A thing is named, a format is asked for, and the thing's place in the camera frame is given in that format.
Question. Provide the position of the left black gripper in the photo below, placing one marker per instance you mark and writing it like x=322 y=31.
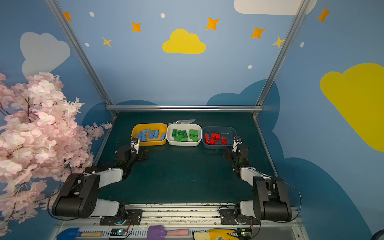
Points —
x=139 y=154

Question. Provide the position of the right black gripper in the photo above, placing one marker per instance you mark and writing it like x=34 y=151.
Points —
x=233 y=152

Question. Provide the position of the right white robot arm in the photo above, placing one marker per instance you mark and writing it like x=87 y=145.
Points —
x=270 y=200

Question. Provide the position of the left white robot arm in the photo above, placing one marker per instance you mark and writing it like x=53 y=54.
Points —
x=78 y=198

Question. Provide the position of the yellow plastic bin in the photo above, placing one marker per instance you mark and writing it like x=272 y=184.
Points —
x=154 y=142

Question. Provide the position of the teal plastic bin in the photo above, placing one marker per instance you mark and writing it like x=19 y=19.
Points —
x=227 y=137

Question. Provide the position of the white plastic bin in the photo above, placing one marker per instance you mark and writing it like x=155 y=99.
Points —
x=184 y=142

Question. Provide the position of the green circuit board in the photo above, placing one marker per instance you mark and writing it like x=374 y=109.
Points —
x=118 y=234

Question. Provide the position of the purple toy shovel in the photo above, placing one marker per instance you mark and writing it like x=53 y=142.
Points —
x=159 y=233

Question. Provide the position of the pink cherry blossom tree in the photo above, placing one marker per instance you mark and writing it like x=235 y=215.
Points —
x=41 y=139

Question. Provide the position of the blue toy shovel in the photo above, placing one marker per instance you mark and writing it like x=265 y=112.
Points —
x=72 y=233

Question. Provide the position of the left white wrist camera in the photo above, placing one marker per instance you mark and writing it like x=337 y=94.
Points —
x=134 y=145

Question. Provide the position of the horizontal metal frame bar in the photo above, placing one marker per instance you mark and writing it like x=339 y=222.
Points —
x=154 y=108

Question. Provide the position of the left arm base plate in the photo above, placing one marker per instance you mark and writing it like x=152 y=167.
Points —
x=125 y=218

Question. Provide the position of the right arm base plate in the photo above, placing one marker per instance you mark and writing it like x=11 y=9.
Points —
x=233 y=217

